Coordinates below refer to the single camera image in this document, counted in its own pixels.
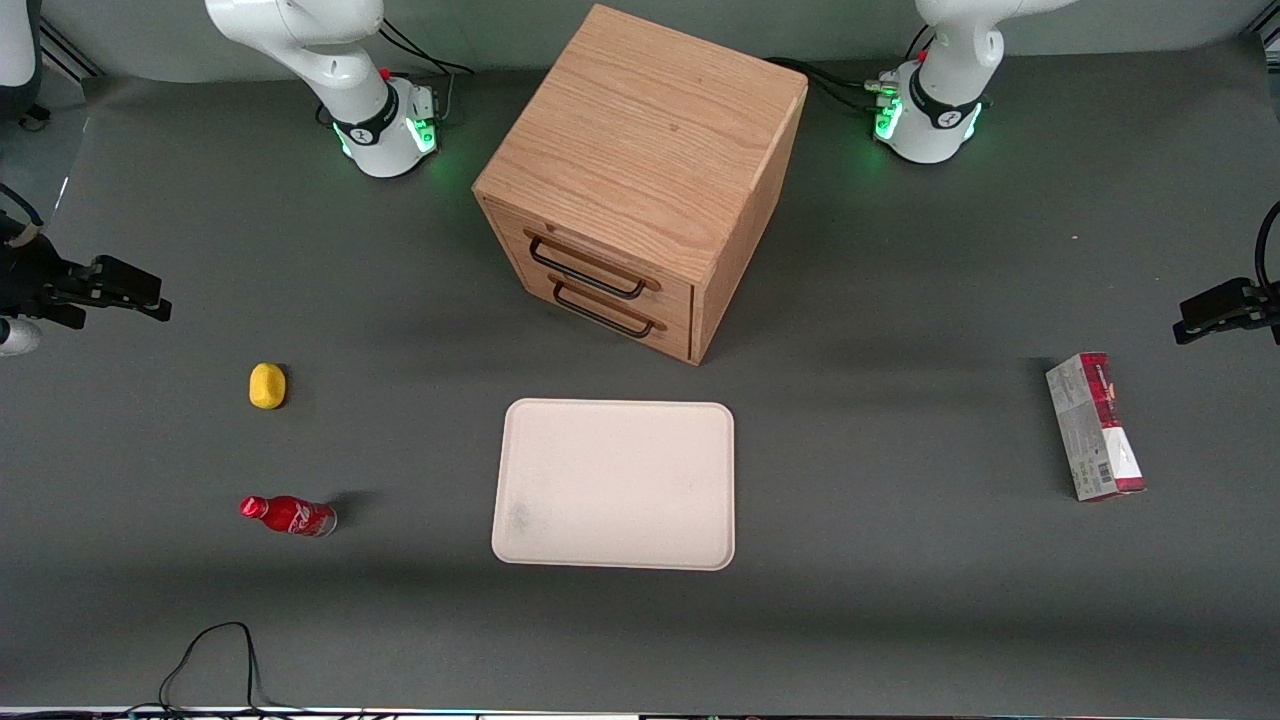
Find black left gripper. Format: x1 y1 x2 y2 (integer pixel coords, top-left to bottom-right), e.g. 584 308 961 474
1173 278 1280 346

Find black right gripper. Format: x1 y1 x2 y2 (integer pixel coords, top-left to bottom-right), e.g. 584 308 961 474
0 215 173 332

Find red coke bottle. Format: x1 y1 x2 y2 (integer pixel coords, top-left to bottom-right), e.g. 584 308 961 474
239 494 339 539

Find cream rectangular plastic tray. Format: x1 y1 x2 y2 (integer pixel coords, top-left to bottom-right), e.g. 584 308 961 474
491 398 736 572

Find yellow lemon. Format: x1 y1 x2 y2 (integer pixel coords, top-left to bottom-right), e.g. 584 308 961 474
248 362 288 411

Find grey and red carton box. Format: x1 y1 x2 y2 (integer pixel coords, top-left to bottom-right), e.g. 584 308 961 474
1045 351 1147 502

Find oak wooden drawer cabinet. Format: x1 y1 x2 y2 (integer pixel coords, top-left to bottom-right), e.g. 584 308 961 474
472 3 809 367

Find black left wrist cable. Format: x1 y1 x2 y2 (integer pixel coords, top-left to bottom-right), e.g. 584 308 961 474
1254 200 1280 293

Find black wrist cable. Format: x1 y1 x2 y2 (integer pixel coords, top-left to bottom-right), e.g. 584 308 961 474
1254 200 1280 293
0 184 47 241

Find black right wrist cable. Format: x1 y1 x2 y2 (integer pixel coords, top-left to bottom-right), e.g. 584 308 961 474
0 184 47 241

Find thin black looped cable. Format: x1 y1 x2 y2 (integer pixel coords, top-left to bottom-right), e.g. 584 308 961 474
120 621 301 717

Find black right arm base cables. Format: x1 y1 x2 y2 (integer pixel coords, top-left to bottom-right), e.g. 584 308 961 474
378 18 475 126

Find black arm base cables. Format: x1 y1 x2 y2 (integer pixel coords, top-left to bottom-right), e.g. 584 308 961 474
765 25 936 113
378 18 475 126

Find black metal drawer handle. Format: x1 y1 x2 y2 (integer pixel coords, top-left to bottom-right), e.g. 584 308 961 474
526 231 662 301
549 277 667 340

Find black left arm base cables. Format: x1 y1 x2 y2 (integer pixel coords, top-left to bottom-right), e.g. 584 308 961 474
765 25 936 113

